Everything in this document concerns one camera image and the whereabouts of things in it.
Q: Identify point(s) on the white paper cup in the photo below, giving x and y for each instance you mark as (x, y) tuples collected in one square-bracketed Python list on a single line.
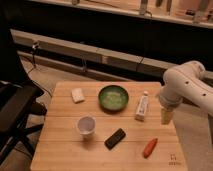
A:
[(86, 126)]

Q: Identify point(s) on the white sponge piece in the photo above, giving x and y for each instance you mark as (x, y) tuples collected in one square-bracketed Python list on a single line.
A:
[(77, 95)]

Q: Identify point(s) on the black office chair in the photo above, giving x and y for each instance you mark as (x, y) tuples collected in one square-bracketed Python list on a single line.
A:
[(18, 96)]

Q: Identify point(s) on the green bowl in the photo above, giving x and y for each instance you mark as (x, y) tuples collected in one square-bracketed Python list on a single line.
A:
[(113, 98)]

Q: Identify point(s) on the white tube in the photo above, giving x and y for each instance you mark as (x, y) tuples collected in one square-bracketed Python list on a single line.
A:
[(142, 106)]

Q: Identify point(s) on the grey wall rail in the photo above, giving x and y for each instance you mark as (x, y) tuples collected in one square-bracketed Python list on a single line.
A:
[(88, 61)]

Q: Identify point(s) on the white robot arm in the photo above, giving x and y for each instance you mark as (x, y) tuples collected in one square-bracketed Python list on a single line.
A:
[(184, 81)]

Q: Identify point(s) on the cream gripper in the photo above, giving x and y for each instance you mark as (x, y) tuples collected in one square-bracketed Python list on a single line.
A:
[(166, 115)]

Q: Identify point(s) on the black rectangular block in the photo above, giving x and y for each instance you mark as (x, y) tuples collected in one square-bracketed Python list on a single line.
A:
[(115, 138)]

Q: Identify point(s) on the red orange pepper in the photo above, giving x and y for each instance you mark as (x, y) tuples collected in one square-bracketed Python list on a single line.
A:
[(149, 148)]

